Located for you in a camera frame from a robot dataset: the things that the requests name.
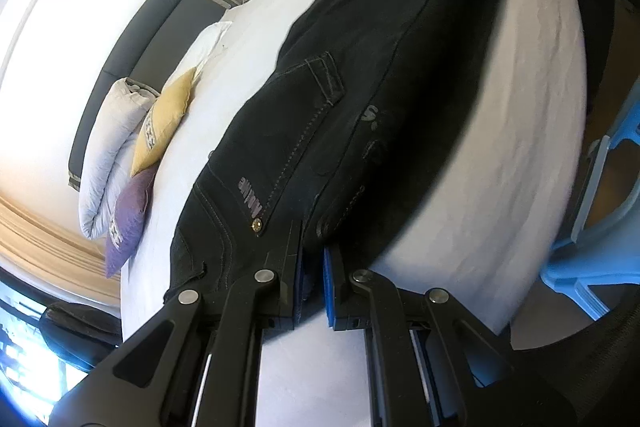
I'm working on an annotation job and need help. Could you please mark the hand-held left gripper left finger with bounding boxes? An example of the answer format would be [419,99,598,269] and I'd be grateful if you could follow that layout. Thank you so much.
[47,219,309,427]

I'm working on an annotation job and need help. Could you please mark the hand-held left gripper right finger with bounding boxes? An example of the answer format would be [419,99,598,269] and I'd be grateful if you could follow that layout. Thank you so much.
[322,246,576,427]

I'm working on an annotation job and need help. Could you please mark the black denim pants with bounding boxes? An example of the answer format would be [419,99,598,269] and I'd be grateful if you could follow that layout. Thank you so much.
[162,0,516,308]

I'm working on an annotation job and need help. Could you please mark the purple cushion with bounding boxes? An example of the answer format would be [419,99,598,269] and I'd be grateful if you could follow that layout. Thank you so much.
[105,167,158,279]

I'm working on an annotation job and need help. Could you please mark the yellow cushion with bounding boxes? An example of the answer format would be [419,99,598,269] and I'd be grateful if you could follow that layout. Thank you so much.
[130,67,198,178]

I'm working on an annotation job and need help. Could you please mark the bed with white sheet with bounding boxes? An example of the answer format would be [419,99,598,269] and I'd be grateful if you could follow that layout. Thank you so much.
[117,0,588,427]

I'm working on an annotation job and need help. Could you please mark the folded white duvet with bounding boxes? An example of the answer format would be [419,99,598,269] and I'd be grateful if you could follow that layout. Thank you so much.
[77,78,161,240]

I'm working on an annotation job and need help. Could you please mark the light blue plastic stool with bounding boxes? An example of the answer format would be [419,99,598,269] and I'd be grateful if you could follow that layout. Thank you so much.
[540,99,640,320]

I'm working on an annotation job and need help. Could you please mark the white pillow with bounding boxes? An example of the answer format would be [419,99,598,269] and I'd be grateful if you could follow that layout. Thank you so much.
[165,21,233,94]

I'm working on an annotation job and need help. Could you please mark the beige curtain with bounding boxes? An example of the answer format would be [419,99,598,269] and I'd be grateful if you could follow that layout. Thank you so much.
[0,194,121,300]

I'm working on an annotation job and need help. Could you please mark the large window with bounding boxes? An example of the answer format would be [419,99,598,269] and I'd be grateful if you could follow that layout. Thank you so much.
[0,277,101,408]

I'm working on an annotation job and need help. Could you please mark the dark grey padded headboard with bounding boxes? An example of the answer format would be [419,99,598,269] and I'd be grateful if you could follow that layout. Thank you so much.
[67,0,236,192]

